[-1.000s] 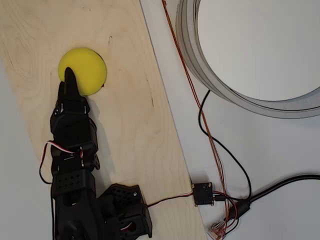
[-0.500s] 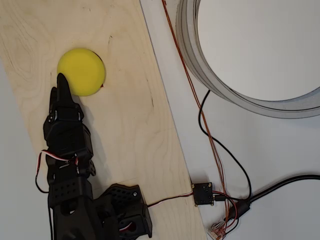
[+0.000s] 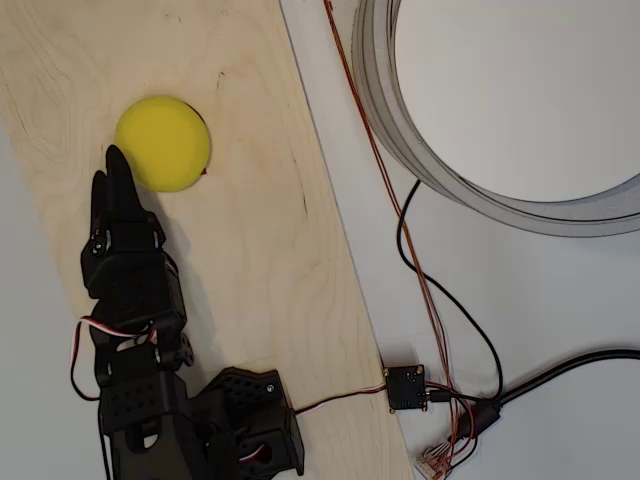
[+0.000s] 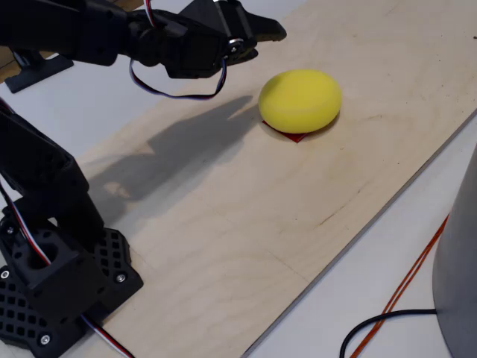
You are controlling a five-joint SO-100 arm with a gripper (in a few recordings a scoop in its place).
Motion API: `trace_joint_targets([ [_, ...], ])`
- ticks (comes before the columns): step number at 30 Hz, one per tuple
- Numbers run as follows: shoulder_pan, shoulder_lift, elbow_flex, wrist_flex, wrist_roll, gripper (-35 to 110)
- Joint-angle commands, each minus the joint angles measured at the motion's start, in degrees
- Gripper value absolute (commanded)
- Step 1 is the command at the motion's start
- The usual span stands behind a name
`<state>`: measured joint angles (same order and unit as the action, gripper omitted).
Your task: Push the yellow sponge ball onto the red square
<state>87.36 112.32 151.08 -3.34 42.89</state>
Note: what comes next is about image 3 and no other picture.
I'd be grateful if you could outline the black controller board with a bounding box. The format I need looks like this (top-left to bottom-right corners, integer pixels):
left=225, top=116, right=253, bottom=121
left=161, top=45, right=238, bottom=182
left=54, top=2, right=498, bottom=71
left=383, top=364, right=427, bottom=414

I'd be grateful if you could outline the clear wire connector block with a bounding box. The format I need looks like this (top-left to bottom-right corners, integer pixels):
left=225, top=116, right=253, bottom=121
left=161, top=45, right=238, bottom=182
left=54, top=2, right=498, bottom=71
left=413, top=442, right=451, bottom=480

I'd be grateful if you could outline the light plywood board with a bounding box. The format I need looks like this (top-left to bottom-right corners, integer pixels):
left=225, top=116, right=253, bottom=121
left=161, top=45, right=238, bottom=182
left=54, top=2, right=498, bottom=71
left=0, top=0, right=416, bottom=480

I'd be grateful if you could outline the thick black power cable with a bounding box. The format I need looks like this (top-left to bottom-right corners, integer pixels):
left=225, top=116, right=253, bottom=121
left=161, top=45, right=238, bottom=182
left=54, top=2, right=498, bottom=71
left=457, top=348, right=640, bottom=439

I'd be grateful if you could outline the yellow round sponge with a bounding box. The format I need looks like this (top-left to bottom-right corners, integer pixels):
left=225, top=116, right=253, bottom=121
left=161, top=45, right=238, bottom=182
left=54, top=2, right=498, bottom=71
left=114, top=95, right=212, bottom=194

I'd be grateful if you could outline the white red black base cable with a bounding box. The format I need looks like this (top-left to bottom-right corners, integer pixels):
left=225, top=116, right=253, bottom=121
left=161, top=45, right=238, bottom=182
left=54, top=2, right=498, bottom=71
left=293, top=382, right=389, bottom=415

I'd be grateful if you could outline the thin orange wire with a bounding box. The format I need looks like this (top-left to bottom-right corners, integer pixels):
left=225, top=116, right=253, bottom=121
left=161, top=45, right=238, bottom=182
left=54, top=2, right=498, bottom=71
left=324, top=0, right=466, bottom=471
left=322, top=0, right=459, bottom=451

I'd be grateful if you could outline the white red black wrist wire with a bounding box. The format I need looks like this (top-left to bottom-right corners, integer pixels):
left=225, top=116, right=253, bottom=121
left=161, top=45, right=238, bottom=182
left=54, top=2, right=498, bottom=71
left=69, top=317, right=159, bottom=401

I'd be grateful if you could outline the thin black cable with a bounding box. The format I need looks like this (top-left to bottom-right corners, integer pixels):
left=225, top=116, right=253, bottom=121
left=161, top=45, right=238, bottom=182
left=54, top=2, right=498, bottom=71
left=397, top=179, right=504, bottom=404

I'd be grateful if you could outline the grey round lamp shade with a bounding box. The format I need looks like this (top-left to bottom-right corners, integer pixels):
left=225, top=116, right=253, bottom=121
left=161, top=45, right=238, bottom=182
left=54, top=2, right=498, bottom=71
left=351, top=0, right=640, bottom=239

